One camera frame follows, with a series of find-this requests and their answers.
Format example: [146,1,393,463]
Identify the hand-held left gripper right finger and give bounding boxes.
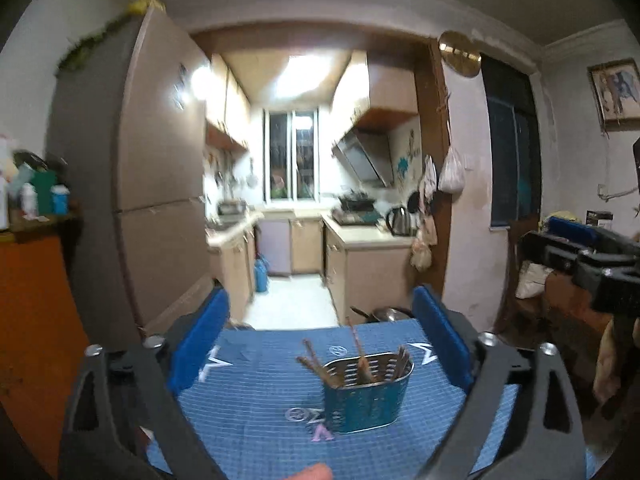
[412,284,587,480]

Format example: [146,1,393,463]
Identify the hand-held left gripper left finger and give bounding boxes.
[59,288,232,480]

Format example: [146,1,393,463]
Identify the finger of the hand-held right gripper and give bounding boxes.
[519,219,608,275]

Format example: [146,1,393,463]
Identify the blue metal utensil holder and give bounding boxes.
[322,351,415,435]

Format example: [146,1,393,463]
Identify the person's right hand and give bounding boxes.
[593,317,640,407]

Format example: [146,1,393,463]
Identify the white bag on chair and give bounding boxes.
[514,261,554,302]

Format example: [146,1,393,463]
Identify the metal pot lid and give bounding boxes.
[372,307,415,322]

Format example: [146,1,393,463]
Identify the wooden chair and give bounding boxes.
[507,229,553,338]

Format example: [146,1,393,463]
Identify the blue checkered tablecloth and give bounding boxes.
[144,317,522,480]

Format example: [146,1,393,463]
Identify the blue water jug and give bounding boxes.
[253,254,271,294]

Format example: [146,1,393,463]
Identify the kitchen counter under stove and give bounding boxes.
[322,215,417,327]

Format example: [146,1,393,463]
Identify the dark window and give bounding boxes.
[479,54,544,229]

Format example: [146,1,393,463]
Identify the hanging cloth bags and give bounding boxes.
[409,154,442,269]

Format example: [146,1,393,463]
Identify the steel electric kettle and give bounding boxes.
[385,205,417,238]

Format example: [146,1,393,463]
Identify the white plastic bag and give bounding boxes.
[437,144,467,194]

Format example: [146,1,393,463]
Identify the kitchen base cabinets with sink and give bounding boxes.
[206,211,327,312]

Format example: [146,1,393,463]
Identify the gas stove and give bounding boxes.
[331,207,384,227]

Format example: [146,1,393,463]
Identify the black wok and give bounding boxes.
[337,189,377,212]

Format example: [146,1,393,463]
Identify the wooden sideboard cabinet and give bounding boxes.
[0,211,102,480]

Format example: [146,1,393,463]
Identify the tall brown refrigerator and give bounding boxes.
[44,7,217,352]

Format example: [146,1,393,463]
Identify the steel range hood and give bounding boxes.
[331,127,397,189]

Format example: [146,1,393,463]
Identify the kitchen window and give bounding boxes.
[261,106,322,207]

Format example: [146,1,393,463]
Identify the green box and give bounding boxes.
[29,169,57,214]

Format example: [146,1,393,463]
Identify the white medicine bottle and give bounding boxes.
[19,183,39,219]

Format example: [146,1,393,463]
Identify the ceiling light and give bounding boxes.
[271,51,352,102]

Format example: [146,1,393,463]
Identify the green garland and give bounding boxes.
[56,0,167,74]

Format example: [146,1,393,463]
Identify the framed wall picture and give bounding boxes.
[586,59,640,132]

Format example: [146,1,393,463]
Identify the wall cabinet above range hood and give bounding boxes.
[329,49,422,132]

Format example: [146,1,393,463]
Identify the long row of wall cabinets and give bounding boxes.
[204,54,251,152]

